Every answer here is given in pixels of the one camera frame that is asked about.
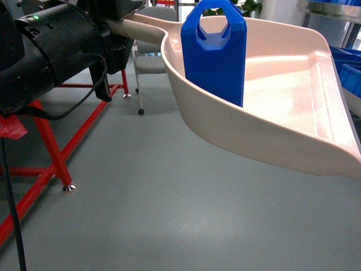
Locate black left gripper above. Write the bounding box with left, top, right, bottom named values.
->
left=84, top=0, right=147, bottom=102

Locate blue plastic part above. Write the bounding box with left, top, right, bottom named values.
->
left=180, top=1, right=247, bottom=107

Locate beige plastic dustpan tray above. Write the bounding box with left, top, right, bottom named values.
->
left=109, top=14, right=360, bottom=180

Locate blue bin on shelf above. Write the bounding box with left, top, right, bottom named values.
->
left=329, top=46, right=360, bottom=98

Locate metal roller shelf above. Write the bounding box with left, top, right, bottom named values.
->
left=297, top=1, right=360, bottom=50

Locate grey office chair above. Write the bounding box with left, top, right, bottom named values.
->
left=132, top=6, right=177, bottom=116

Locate green potted plant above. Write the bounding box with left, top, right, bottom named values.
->
left=240, top=0, right=263, bottom=18

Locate red table frame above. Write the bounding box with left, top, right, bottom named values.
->
left=1, top=69, right=131, bottom=246

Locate black cable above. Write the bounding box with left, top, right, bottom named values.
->
left=0, top=53, right=108, bottom=271

